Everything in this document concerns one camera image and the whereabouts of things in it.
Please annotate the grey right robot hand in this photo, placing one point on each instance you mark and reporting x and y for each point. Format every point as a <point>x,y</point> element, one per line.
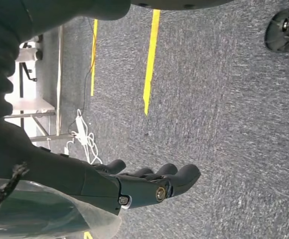
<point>60,171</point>

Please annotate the white power strip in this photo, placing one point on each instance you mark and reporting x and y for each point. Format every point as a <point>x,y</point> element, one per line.
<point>81,128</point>

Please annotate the glossy curved panel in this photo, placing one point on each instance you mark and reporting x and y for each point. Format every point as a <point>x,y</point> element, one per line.
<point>35,214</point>

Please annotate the yellow floor tape line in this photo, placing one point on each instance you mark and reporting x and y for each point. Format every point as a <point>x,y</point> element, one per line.
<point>88,236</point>

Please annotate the dark round floor object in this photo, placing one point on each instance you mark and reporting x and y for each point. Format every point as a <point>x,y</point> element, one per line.
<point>276,33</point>

